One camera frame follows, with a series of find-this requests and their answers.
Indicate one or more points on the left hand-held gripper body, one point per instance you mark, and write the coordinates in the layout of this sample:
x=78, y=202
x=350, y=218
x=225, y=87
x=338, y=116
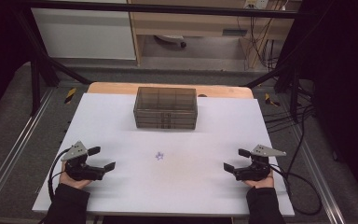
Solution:
x=77, y=170

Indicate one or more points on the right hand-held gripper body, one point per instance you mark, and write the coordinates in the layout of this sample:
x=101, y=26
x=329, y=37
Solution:
x=254, y=172

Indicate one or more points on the small purple object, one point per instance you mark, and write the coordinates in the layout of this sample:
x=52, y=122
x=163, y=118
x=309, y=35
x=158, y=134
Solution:
x=159, y=156

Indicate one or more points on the smoky clear drawer organizer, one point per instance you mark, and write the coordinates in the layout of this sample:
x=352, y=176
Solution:
x=165, y=99

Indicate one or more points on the person's right hand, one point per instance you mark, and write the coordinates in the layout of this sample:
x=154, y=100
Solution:
x=261, y=183

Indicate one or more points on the person's left hand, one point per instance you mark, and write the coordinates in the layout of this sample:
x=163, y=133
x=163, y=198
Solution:
x=71, y=183

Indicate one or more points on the white table cover board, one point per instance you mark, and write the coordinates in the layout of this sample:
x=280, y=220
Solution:
x=180, y=186

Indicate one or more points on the wooden table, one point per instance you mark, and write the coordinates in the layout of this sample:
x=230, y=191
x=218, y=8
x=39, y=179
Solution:
x=115, y=88

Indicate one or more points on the black metal stand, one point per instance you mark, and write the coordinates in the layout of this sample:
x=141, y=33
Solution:
x=37, y=71
x=293, y=84

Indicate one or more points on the dark curtain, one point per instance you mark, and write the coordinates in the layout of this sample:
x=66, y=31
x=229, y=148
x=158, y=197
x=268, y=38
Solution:
x=345, y=93
x=0, y=56

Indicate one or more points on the white cabinet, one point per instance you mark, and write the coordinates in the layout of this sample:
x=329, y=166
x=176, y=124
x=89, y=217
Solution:
x=84, y=34

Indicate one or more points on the office chair base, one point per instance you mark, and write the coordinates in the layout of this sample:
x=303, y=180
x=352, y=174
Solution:
x=171, y=39

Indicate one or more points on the light wooden desk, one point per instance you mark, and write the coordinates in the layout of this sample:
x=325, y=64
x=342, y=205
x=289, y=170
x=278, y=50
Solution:
x=183, y=23

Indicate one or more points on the white power strip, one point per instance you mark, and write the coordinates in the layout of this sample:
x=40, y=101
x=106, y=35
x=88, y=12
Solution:
x=256, y=3

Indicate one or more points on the aluminium floor rail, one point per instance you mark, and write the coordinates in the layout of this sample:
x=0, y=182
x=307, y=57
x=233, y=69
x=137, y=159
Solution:
x=320, y=177
x=15, y=149

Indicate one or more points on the black frame crossbar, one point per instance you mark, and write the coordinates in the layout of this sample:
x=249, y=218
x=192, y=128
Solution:
x=167, y=8

